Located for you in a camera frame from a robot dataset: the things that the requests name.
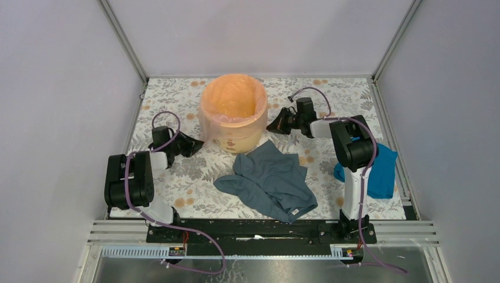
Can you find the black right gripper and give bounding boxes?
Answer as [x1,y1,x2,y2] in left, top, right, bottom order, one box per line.
[265,107,303,136]

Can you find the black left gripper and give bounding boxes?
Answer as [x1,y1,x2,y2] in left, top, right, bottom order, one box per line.
[167,129,205,157]

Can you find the yellow plastic trash bin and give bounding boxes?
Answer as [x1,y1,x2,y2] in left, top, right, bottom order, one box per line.
[199,74,269,154]

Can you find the pink plastic trash bag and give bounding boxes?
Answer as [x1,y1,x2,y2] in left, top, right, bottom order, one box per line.
[196,73,269,144]

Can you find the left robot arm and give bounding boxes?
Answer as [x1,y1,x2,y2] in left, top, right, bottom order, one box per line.
[104,126,204,242]

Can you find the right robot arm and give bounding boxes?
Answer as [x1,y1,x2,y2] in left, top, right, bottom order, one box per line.
[267,97,378,243]

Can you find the grey-blue crumpled cloth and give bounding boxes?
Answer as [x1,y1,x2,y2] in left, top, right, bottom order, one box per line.
[213,140,318,223]

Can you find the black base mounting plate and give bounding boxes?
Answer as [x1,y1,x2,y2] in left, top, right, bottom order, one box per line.
[146,219,360,255]

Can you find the bright blue cloth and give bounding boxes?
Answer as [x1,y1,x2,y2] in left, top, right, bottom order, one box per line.
[333,136,399,200]

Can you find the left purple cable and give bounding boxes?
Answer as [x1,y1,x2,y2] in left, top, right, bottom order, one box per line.
[123,111,228,276]

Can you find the white slotted cable duct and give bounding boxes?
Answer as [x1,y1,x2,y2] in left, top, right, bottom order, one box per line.
[101,245,354,261]

